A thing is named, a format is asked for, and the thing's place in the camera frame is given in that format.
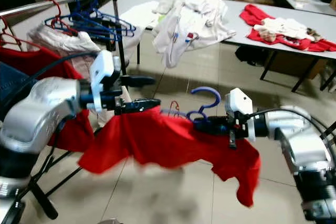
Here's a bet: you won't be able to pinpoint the brown cardboard box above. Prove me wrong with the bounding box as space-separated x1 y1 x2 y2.
268 51 331 80

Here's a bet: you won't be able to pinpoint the cream shirt brown sleeves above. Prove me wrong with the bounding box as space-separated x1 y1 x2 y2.
255 17 321 44

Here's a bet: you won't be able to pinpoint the plain red top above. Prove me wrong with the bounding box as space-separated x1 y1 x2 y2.
0 46 100 151

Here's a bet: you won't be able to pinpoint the white zip jacket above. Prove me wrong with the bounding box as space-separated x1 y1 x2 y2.
152 0 238 69

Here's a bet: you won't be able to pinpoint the red plastic hanger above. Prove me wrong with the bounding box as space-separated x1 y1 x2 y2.
0 17 27 46
169 101 182 117
46 0 71 33

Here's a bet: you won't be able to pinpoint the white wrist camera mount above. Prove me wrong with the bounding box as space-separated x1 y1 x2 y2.
89 50 121 112
223 88 256 142

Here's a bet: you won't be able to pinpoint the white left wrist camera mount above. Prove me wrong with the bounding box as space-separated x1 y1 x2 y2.
89 50 121 112

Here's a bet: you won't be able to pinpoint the small cream cloth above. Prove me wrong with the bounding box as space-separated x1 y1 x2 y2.
152 0 176 15

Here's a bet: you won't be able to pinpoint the blue denim garment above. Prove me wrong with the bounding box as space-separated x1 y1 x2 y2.
0 62 32 110

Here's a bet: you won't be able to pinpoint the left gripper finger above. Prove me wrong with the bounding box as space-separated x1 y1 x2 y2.
121 98 161 114
120 76 157 89

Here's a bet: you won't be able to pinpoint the red shirt white trim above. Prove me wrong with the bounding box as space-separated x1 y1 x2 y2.
239 4 336 52

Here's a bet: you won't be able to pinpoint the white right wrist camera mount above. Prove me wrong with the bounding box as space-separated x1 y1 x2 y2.
223 88 256 142

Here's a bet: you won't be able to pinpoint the large white table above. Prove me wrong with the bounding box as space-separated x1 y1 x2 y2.
13 0 336 94

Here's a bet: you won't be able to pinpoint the red t-shirt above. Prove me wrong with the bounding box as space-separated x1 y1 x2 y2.
78 106 261 208

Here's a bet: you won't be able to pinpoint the black bag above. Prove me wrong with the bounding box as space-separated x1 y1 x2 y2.
234 45 274 67

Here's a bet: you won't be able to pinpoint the purple plastic hanger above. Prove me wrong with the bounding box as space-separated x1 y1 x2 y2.
160 87 222 127

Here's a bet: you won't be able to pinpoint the beige trousers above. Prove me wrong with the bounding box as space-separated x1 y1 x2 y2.
26 25 117 83

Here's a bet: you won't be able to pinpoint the black clothes rack silver rail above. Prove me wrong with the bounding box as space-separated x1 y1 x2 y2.
0 0 133 220

